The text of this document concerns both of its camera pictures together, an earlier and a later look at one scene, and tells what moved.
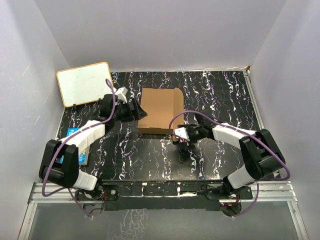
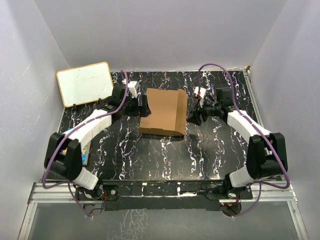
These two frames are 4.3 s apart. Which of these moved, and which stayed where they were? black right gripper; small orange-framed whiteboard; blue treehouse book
Moved: black right gripper
Stayed: small orange-framed whiteboard; blue treehouse book
